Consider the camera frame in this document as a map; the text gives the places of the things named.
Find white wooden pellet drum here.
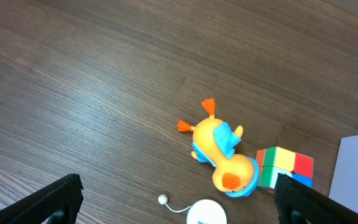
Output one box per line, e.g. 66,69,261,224
158,194,227,224

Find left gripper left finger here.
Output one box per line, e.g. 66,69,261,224
0,174,84,224

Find colourful two-by-two puzzle cube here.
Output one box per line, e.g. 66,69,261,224
255,147,314,192

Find yellow blue toy duck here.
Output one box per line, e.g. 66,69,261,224
177,98,260,198

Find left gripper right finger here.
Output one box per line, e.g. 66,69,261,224
273,174,358,224

